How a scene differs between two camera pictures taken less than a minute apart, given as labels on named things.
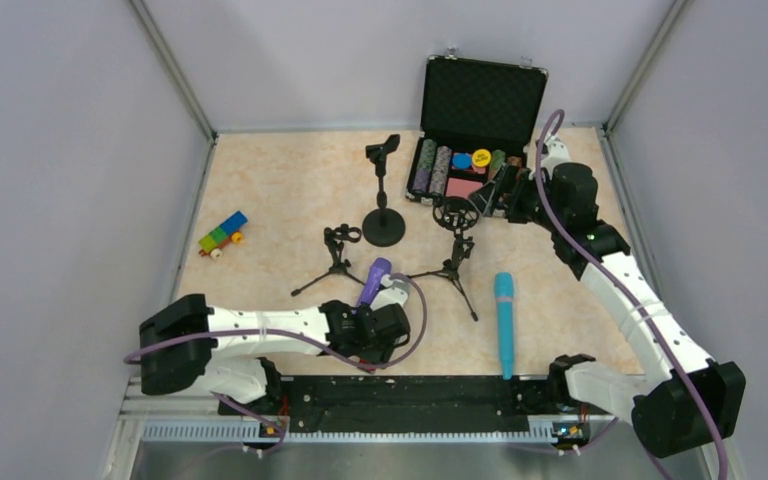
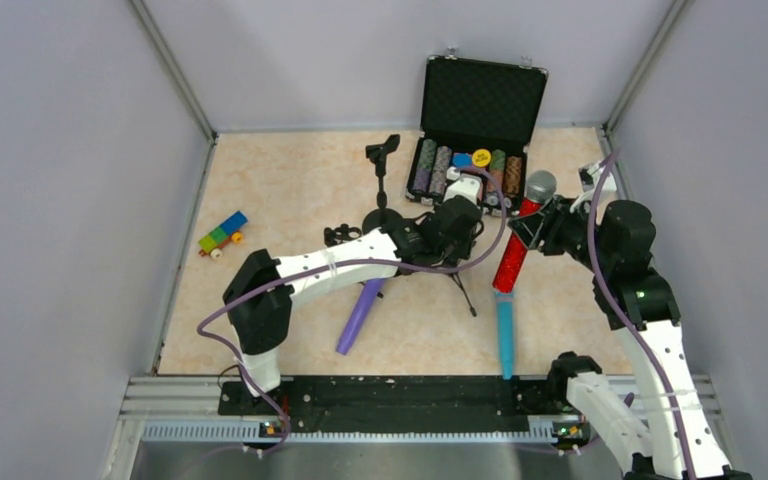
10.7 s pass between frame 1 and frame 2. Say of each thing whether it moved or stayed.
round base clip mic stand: stayed
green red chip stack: stayed
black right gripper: moved
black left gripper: moved
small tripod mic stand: stayed
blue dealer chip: stayed
